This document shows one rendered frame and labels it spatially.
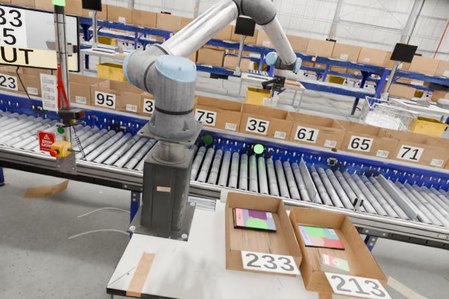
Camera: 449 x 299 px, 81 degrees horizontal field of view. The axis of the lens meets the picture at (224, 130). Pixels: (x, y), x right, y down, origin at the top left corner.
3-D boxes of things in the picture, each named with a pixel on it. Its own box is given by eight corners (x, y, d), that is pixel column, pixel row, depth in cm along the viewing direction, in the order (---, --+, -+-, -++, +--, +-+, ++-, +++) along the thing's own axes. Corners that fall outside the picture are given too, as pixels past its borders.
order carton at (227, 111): (188, 124, 205) (190, 103, 199) (195, 113, 233) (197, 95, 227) (238, 133, 204) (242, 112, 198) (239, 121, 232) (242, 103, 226)
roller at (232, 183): (226, 194, 157) (228, 187, 156) (232, 156, 206) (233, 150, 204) (235, 195, 157) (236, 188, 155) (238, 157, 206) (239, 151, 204)
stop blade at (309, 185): (311, 204, 158) (315, 191, 155) (298, 167, 201) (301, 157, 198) (313, 204, 158) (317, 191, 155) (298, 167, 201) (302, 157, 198)
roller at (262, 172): (259, 200, 157) (260, 193, 155) (256, 161, 205) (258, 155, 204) (267, 201, 157) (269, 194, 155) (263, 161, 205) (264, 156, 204)
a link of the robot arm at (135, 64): (136, 73, 96) (255, -19, 126) (111, 62, 106) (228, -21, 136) (154, 103, 108) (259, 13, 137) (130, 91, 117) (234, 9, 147)
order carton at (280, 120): (238, 133, 204) (242, 112, 198) (239, 121, 232) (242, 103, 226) (288, 142, 203) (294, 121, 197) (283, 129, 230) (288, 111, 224)
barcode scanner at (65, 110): (80, 129, 141) (77, 110, 137) (59, 128, 142) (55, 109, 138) (87, 125, 147) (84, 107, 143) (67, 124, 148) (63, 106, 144)
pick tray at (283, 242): (225, 269, 102) (229, 249, 98) (224, 207, 137) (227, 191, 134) (296, 277, 103) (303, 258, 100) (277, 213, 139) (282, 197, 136)
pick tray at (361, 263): (305, 290, 99) (312, 271, 95) (286, 221, 134) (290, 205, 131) (379, 301, 99) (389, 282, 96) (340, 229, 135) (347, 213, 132)
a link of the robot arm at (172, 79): (171, 115, 94) (173, 65, 86) (143, 100, 103) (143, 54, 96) (202, 107, 105) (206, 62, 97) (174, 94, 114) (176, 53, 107)
